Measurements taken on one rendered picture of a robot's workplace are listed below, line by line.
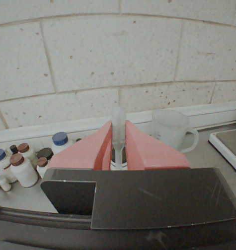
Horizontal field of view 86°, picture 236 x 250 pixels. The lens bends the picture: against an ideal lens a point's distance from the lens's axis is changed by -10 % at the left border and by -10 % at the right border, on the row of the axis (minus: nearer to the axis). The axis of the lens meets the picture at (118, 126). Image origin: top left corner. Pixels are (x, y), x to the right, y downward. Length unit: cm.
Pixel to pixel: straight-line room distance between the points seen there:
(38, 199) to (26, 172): 9
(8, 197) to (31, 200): 9
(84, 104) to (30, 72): 21
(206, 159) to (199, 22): 50
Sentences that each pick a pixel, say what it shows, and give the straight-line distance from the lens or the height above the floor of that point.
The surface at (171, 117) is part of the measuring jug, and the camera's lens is 57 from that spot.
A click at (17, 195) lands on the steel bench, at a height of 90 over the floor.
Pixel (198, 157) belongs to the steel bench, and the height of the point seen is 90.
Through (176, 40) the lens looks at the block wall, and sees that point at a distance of 58.
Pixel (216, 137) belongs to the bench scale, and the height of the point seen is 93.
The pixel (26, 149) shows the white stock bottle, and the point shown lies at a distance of 53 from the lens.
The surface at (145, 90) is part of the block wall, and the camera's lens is 56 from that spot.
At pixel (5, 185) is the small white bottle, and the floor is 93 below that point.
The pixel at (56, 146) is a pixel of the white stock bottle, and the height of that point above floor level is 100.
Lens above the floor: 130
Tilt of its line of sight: 35 degrees down
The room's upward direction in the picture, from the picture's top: 1 degrees counter-clockwise
